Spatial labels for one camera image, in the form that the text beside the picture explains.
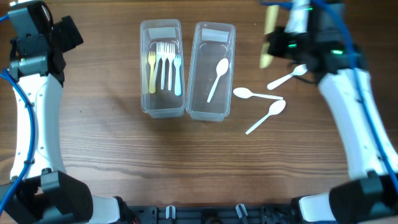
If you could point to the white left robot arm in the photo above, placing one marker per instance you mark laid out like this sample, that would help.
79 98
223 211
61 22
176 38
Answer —
40 190

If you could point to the white spoon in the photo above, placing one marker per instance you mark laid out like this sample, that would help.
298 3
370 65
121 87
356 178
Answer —
298 71
245 93
221 69
274 109

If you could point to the clear left plastic container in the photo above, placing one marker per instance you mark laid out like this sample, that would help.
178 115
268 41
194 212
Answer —
162 103

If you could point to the clear plastic container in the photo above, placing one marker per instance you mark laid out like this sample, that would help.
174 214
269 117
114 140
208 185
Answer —
211 42
162 103

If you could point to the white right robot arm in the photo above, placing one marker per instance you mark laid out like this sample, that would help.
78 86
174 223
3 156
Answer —
316 36

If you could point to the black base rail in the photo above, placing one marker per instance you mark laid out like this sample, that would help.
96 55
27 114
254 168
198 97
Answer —
238 214

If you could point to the light blue plastic fork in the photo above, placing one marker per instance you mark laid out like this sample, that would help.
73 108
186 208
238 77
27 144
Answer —
177 65

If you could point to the yellow plastic fork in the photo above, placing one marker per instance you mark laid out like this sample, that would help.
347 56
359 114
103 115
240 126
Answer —
151 61

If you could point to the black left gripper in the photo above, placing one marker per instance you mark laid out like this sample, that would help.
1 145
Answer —
65 35

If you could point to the yellow plastic spoon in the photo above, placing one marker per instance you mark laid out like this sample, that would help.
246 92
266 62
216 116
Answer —
269 26

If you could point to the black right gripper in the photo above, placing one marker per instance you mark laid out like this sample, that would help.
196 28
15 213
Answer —
277 43

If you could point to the white plastic fork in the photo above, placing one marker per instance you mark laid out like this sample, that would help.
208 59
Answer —
159 55
164 58
171 56

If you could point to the clear right plastic container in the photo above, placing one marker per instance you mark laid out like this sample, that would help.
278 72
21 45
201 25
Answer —
211 42

